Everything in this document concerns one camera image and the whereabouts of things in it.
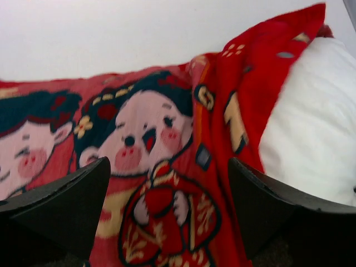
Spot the red printed pillowcase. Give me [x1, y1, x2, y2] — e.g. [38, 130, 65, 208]
[1, 3, 331, 266]

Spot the white pillow insert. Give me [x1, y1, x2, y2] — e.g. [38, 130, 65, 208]
[259, 37, 355, 206]

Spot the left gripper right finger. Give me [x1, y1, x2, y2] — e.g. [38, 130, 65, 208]
[228, 158, 355, 266]

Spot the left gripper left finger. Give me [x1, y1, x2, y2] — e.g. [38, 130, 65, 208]
[1, 157, 110, 266]

